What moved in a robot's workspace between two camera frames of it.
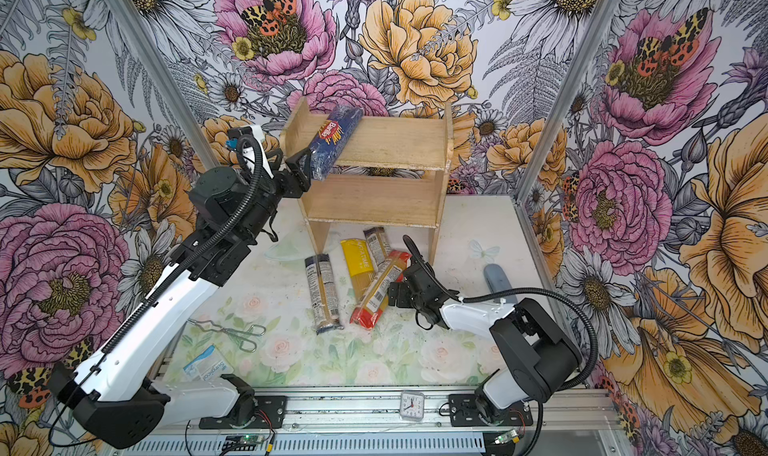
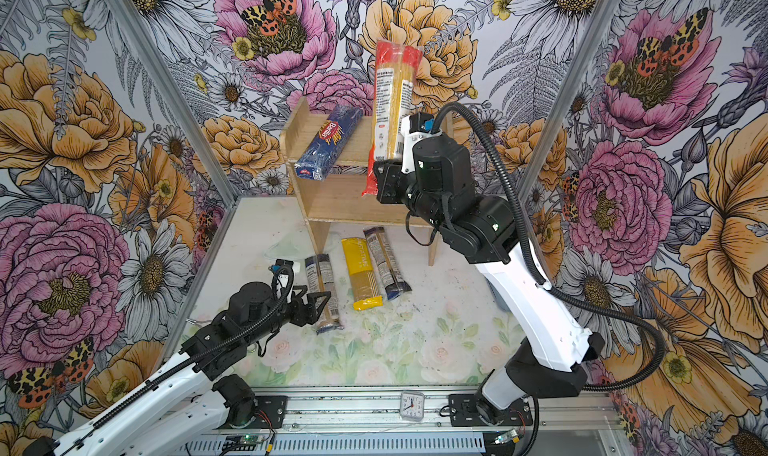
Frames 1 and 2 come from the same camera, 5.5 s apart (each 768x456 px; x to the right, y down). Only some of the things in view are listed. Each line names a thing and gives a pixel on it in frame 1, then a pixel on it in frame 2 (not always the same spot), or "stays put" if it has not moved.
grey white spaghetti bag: (321, 322) stays put
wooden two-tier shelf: (392, 173) stays put
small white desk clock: (412, 406) stays put
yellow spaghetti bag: (359, 263) stays put
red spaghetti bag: (376, 298) to (396, 70)
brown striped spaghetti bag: (378, 244) stays put
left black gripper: (303, 177) to (311, 316)
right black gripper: (400, 300) to (387, 185)
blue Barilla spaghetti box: (331, 144) stays put
